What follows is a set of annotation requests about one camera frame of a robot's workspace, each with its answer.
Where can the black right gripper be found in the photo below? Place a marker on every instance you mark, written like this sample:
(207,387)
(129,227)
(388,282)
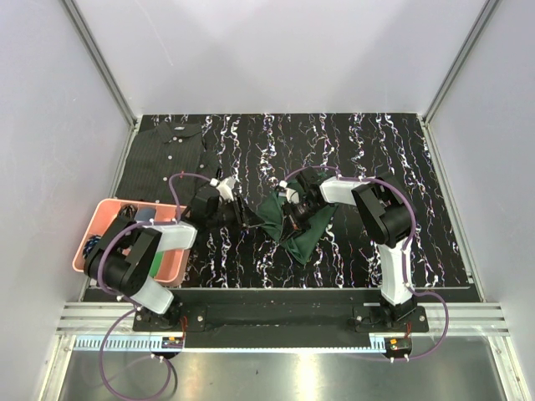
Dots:
(292,225)

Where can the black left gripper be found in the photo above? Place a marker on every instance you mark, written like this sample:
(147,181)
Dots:
(239,216)

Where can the green cloth napkin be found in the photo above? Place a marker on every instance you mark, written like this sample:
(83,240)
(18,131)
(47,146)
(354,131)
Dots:
(302,246)

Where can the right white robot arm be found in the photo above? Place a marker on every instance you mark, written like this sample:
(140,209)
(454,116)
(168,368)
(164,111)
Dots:
(387,215)

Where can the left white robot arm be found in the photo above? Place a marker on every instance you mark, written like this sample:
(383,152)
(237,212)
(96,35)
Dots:
(120,260)

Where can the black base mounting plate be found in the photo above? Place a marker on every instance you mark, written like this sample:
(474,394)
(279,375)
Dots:
(272,339)

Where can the green rolled cloth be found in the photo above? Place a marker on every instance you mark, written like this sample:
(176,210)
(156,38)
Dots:
(156,264)

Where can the dark pinstriped shirt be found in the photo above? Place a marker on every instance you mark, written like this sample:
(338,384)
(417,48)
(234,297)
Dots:
(157,154)

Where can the navy folded cloth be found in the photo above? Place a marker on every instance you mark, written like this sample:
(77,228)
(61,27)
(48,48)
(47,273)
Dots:
(145,214)

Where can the green patterned rolled tie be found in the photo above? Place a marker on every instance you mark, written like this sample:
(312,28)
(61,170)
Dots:
(128,210)

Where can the blue patterned rolled tie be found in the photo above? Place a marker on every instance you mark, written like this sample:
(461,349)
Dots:
(89,245)

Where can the aluminium frame rail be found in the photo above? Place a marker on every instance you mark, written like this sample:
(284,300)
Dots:
(457,319)

